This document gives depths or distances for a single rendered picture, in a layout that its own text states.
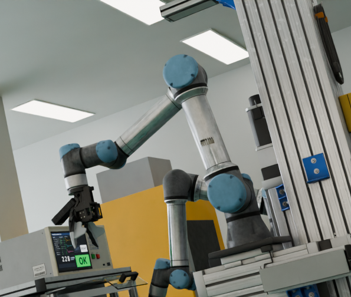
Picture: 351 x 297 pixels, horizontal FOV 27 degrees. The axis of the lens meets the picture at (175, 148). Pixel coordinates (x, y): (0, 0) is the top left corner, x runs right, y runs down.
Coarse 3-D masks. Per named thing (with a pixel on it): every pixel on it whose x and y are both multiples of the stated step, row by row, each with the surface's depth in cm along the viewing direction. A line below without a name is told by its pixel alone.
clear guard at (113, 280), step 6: (108, 276) 282; (114, 276) 285; (138, 276) 299; (84, 282) 282; (90, 282) 287; (96, 282) 298; (108, 282) 277; (114, 282) 279; (120, 282) 282; (126, 282) 286; (132, 282) 289; (138, 282) 292; (144, 282) 295; (60, 288) 286; (66, 288) 287; (72, 288) 298; (120, 288) 277
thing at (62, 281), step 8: (88, 272) 308; (96, 272) 313; (104, 272) 319; (112, 272) 325; (120, 272) 331; (40, 280) 280; (48, 280) 282; (56, 280) 286; (64, 280) 291; (72, 280) 296; (80, 280) 301; (88, 280) 306; (8, 288) 286; (16, 288) 285; (24, 288) 283; (32, 288) 281; (40, 288) 280; (48, 288) 280; (56, 288) 289; (0, 296) 288; (8, 296) 286; (16, 296) 284
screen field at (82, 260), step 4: (76, 256) 309; (80, 256) 311; (84, 256) 314; (88, 256) 317; (76, 260) 308; (80, 260) 310; (84, 260) 313; (88, 260) 316; (80, 264) 310; (84, 264) 312; (88, 264) 315
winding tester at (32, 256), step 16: (16, 240) 303; (32, 240) 300; (48, 240) 296; (0, 256) 306; (16, 256) 303; (32, 256) 299; (48, 256) 296; (96, 256) 323; (0, 272) 305; (16, 272) 302; (32, 272) 299; (48, 272) 295; (64, 272) 298; (80, 272) 308; (0, 288) 305
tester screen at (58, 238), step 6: (54, 234) 299; (60, 234) 303; (66, 234) 307; (54, 240) 298; (60, 240) 302; (66, 240) 306; (78, 240) 314; (84, 240) 318; (54, 246) 297; (60, 246) 301; (66, 246) 304; (72, 246) 308; (60, 252) 299; (66, 252) 303; (72, 252) 307; (78, 252) 311; (84, 252) 315; (60, 258) 298; (72, 258) 306; (90, 264) 317
